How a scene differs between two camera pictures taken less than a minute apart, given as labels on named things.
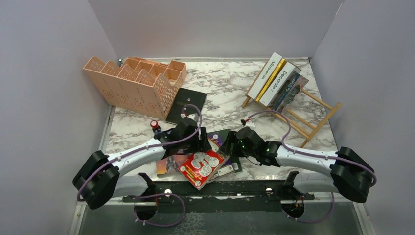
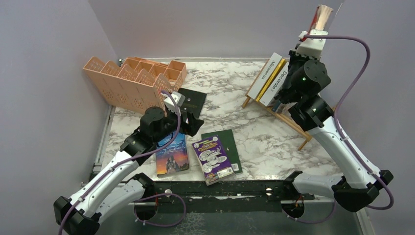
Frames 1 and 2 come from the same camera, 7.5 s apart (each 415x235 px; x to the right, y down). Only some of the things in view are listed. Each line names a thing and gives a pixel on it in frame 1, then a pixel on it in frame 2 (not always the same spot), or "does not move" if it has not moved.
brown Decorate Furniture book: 279,84 does not move
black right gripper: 231,138 -> 294,57
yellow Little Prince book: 270,79 does not move
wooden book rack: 305,129 does not move
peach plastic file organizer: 144,85 does not move
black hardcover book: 183,97 does not move
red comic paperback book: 200,167 -> 321,17
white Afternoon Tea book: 262,82 does not move
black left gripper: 200,145 -> 191,128
